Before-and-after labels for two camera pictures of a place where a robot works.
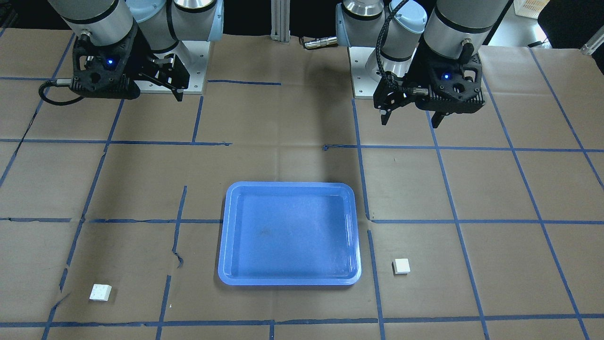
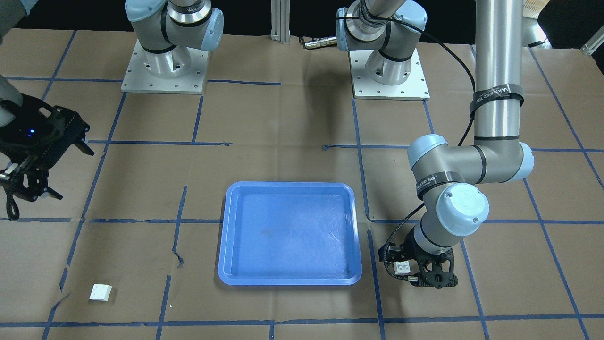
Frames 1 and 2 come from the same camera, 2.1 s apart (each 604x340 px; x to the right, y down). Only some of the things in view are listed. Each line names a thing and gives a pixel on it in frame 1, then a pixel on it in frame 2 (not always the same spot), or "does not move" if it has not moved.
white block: x=100 y=292 does not move
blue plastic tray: x=289 y=233 does not move
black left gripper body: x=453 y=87 -> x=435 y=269
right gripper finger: x=178 y=96 -> x=85 y=148
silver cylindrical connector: x=328 y=41 does not move
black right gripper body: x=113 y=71 -> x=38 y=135
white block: x=400 y=266 does not move
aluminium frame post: x=280 y=20 does not move
